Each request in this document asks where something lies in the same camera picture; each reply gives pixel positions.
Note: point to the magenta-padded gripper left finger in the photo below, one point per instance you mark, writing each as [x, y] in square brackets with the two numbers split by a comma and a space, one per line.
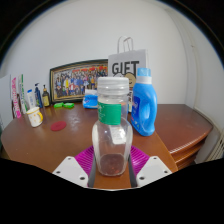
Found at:
[70, 170]

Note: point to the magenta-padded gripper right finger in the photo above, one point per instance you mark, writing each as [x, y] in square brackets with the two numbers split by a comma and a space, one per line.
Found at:
[153, 170]

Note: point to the clear green-labelled plastic bottle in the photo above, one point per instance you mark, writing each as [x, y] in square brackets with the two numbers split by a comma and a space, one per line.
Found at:
[111, 133]

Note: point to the flat round red coaster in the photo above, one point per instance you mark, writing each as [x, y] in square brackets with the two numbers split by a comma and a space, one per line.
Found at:
[58, 126]

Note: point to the blue detergent bottle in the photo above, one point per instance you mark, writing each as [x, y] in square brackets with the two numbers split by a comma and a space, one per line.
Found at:
[143, 110]

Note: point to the white radiator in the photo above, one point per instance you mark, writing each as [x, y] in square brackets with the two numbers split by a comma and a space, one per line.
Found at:
[220, 146]

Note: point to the blue tissue pack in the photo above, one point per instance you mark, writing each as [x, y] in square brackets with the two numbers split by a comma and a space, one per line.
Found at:
[90, 101]

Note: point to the amber pump bottle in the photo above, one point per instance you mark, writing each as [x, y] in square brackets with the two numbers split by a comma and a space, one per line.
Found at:
[46, 98]

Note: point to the dark blue pump bottle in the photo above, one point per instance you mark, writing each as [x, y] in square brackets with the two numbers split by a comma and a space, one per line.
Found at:
[38, 97]

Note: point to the white tube bottle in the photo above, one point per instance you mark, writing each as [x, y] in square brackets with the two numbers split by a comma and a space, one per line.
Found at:
[31, 99]

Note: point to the framed group photo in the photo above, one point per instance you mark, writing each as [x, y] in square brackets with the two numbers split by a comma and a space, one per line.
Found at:
[75, 81]

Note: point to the long green-printed white box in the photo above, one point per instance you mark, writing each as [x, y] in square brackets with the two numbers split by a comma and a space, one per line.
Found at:
[22, 95]

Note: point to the long pink-printed box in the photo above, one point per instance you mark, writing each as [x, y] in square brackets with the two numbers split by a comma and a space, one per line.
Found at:
[15, 98]

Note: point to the white flat panel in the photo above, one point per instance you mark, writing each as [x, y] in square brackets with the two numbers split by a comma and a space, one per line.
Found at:
[5, 100]

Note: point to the white paper gift bag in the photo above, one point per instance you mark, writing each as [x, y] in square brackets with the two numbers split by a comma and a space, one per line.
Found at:
[126, 65]

